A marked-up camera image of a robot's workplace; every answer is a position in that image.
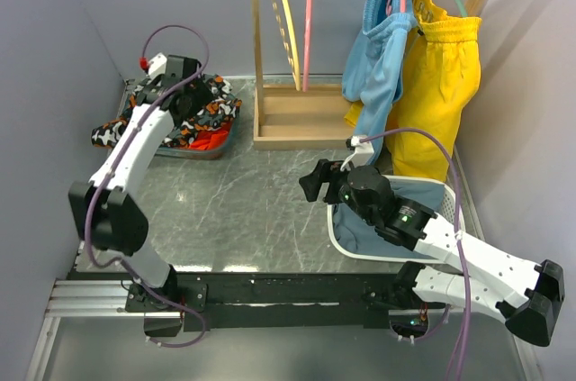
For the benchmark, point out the grey-blue cloth in basket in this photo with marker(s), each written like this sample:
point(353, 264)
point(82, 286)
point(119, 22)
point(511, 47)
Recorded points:
point(355, 236)

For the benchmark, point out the light blue shorts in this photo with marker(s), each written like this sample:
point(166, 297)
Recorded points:
point(372, 78)

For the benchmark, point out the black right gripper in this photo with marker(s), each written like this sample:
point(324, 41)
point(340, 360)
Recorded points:
point(325, 171)

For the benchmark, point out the white laundry basket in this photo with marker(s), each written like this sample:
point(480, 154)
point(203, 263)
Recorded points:
point(447, 210)

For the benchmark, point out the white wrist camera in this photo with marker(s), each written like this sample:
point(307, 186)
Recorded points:
point(361, 152)
point(155, 66)

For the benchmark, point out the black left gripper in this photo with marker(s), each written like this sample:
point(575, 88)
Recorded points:
point(202, 97)

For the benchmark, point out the orange shorts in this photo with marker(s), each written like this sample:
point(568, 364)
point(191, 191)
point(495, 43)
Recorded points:
point(209, 139)

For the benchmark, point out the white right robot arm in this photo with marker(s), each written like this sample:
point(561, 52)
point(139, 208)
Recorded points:
point(525, 296)

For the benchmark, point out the yellow shorts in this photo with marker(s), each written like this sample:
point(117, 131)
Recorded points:
point(441, 74)

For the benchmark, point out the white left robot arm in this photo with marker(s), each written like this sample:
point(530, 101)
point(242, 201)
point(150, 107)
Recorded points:
point(108, 220)

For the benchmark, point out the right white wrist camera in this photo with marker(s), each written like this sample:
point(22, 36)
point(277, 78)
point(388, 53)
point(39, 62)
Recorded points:
point(361, 152)

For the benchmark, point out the aluminium extrusion rail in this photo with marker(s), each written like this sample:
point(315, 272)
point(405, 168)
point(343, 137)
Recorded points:
point(98, 299)

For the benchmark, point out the yellow hanger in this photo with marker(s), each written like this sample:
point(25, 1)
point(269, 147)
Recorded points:
point(284, 19)

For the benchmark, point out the teal plastic bin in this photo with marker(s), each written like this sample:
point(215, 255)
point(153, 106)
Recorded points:
point(198, 151)

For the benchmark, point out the camouflage patterned shorts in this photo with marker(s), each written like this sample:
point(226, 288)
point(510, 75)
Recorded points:
point(108, 134)

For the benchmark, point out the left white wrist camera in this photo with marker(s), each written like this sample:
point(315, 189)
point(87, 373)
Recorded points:
point(155, 66)

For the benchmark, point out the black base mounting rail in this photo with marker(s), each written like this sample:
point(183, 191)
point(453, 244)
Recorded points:
point(211, 301)

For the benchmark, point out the wooden clothes rack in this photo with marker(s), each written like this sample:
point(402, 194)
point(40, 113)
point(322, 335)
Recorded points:
point(287, 119)

